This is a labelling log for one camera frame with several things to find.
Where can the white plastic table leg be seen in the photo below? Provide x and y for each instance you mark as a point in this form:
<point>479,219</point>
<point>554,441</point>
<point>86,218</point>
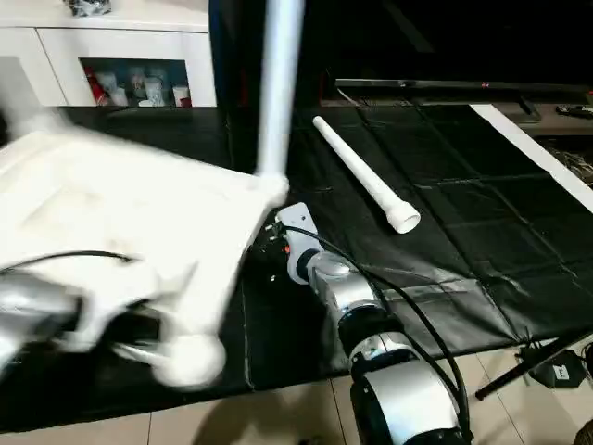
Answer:
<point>278,83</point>
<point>17,97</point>
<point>366,176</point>

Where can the white plastic table top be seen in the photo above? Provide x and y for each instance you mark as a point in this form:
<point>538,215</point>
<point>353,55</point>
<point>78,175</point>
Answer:
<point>120,213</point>

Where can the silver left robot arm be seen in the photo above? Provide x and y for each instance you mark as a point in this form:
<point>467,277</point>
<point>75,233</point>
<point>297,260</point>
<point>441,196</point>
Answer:
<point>32,315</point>

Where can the black work mat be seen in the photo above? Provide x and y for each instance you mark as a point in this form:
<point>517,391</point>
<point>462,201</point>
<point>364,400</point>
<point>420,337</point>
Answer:
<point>463,241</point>

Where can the small white jar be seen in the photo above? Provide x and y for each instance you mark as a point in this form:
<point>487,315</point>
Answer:
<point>153,91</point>

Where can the long black bar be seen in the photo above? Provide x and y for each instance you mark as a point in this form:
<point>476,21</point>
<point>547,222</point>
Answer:
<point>445,85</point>

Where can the small red bottle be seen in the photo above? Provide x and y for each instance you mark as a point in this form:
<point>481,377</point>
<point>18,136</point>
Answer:
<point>95,91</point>

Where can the white glass-door cabinet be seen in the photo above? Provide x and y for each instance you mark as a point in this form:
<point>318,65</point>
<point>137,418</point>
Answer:
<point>111,46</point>

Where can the large black cabinet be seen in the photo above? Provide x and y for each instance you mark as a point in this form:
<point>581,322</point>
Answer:
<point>435,37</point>

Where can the white board strip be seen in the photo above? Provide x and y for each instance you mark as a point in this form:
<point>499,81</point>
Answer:
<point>537,153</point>

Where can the small grey metal object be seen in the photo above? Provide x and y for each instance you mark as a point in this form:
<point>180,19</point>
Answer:
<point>88,6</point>

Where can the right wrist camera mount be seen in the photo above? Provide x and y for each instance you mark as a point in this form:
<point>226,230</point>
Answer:
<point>298,236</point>

